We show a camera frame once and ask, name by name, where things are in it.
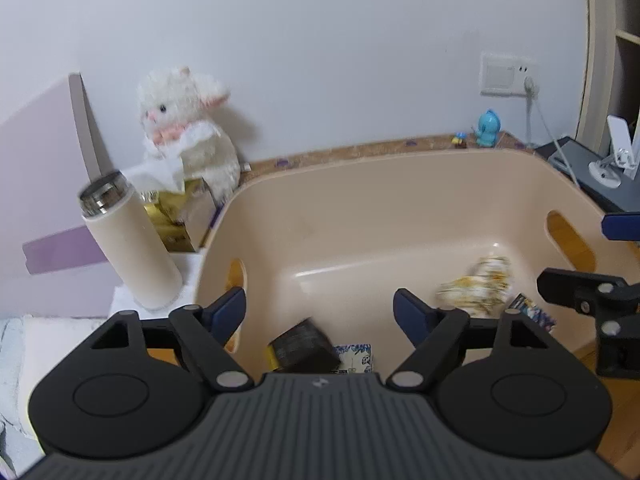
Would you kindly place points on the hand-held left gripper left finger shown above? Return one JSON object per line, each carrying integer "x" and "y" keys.
{"x": 229, "y": 310}

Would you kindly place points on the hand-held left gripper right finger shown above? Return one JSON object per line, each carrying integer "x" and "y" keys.
{"x": 406, "y": 310}

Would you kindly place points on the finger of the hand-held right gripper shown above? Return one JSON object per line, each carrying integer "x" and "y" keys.
{"x": 622, "y": 226}
{"x": 582, "y": 292}

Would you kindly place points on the yellow floral packet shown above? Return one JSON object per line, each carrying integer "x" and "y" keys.
{"x": 475, "y": 290}

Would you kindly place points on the black box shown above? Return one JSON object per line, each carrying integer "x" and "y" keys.
{"x": 302, "y": 347}

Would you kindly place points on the beige plastic basket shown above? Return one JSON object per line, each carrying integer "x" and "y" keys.
{"x": 380, "y": 220}

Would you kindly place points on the colourful card packet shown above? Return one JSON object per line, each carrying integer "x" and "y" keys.
{"x": 532, "y": 312}

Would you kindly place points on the white phone stand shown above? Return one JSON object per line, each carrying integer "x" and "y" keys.
{"x": 605, "y": 175}

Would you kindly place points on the blue white patterned box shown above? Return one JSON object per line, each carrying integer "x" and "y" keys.
{"x": 357, "y": 357}

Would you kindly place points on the dark grey box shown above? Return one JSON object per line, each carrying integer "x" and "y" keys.
{"x": 580, "y": 160}

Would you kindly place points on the gold tissue box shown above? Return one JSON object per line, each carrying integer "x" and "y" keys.
{"x": 182, "y": 225}

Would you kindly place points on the cream thermos bottle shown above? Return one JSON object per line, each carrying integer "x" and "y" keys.
{"x": 135, "y": 255}

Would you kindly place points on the white tissue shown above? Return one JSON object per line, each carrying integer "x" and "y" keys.
{"x": 155, "y": 172}

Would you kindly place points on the white plush bunny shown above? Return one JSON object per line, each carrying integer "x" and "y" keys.
{"x": 210, "y": 152}

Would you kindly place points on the blue toy figure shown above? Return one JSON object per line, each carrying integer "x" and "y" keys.
{"x": 487, "y": 127}

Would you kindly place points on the small yellow blue toy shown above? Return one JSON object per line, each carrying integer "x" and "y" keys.
{"x": 459, "y": 140}

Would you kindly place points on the white bedding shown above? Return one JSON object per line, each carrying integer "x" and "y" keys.
{"x": 45, "y": 350}

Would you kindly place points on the white wall socket panel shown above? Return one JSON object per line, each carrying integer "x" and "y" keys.
{"x": 500, "y": 72}

